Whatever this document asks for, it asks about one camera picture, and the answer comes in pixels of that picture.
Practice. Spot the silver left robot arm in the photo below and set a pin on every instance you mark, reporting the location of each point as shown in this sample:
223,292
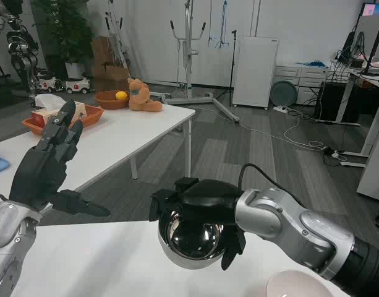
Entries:
6,241

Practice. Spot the black tripod stand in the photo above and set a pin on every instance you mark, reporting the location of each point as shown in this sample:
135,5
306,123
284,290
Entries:
233,62

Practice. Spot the grey round disc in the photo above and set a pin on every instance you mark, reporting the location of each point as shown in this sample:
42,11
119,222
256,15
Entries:
283,92

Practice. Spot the shiny metal bowl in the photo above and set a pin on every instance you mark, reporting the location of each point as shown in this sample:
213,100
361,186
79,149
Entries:
192,241

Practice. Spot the silver black humanoid robot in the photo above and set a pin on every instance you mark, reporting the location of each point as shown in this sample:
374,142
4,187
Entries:
22,49

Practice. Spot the white desk side panel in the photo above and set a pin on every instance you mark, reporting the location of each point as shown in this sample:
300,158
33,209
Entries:
376,148

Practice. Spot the white metal hoist stand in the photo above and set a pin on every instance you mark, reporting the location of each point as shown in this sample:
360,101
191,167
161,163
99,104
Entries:
187,55

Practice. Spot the white drawer cabinet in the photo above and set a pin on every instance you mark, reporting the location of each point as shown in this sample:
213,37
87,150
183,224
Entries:
309,80

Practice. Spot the white power strip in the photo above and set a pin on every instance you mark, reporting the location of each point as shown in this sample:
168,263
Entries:
281,109

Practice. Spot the computer monitor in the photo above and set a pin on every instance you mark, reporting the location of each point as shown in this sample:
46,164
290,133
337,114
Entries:
373,10

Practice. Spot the white toy car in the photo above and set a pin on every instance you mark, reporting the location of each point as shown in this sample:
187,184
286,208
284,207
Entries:
78,85
50,83

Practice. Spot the orange plastic basket tray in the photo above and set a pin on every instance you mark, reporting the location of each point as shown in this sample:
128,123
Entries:
91,116

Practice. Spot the black floor power strip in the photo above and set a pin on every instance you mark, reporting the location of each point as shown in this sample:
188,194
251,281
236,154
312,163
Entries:
334,153

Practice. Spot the white bowl orange outside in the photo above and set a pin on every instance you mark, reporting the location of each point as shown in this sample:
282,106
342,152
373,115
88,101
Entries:
297,286

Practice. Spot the white tissue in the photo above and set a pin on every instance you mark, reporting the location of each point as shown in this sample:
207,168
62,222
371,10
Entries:
48,102

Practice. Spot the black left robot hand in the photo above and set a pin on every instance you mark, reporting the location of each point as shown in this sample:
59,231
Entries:
37,173

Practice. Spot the yellow lemon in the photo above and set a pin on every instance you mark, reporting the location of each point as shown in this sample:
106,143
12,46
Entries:
121,95

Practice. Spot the orange plush toy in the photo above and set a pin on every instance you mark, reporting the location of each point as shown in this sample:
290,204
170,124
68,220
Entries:
141,100

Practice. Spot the round orange plastic bowl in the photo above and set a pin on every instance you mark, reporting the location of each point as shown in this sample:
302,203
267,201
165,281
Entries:
110,103

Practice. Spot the white plant pot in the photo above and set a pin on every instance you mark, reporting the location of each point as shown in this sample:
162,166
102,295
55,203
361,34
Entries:
74,70

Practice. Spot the long white table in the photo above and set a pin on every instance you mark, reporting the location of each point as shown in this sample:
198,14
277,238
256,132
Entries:
130,130

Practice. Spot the brown cardboard boxes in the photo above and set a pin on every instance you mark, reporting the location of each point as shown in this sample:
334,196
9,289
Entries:
110,66

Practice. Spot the black computer tower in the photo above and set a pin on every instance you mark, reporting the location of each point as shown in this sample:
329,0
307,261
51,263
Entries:
331,99

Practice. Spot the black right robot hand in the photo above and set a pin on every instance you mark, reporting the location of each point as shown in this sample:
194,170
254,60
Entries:
207,198

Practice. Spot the orange tissue box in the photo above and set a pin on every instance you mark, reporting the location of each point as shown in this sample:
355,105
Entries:
40,116

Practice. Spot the white office desk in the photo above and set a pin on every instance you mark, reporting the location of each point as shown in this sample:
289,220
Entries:
347,89

